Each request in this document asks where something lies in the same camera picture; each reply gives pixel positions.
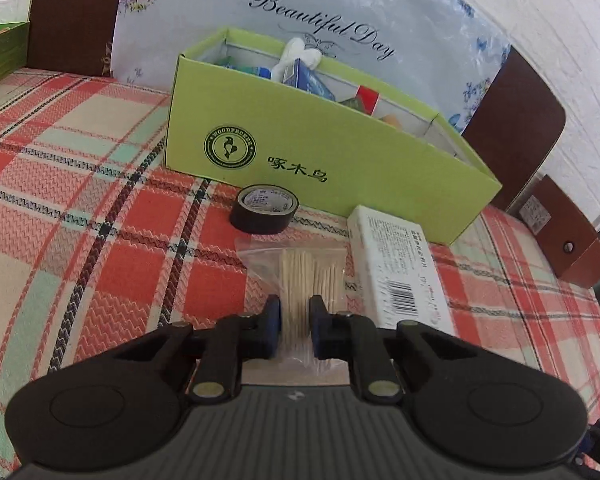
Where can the white barcode box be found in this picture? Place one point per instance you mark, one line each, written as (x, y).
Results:
(390, 255)

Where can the white plastic bottle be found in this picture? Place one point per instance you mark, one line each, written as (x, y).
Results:
(300, 52)

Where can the floral pillow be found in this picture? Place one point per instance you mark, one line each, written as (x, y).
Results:
(205, 0)

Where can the shallow green cardboard box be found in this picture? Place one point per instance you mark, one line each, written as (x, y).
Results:
(0, 55)

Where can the brown nightstand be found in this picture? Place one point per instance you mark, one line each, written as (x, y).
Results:
(575, 255)

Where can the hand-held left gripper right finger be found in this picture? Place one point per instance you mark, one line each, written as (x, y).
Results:
(314, 321)

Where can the blue plastic packet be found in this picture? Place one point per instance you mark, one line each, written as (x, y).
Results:
(325, 91)

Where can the red plaid blanket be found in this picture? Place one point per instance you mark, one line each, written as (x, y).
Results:
(105, 260)

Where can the large green cardboard box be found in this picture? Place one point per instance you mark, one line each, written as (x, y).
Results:
(330, 160)

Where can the brown wooden headboard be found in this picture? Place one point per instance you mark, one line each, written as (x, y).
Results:
(70, 20)

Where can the bag of toothpicks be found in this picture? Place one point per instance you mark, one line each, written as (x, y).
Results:
(295, 280)

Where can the small green box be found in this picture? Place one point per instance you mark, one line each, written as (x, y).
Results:
(352, 104)

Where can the black tape roll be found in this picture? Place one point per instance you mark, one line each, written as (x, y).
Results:
(240, 217)

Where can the orange box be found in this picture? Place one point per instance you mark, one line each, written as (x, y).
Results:
(392, 120)

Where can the red and white box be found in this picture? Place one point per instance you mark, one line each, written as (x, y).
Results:
(367, 96)

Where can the blue toothpaste box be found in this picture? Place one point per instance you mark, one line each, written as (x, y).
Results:
(302, 76)

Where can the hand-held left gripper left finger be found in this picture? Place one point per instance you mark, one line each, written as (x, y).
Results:
(275, 319)

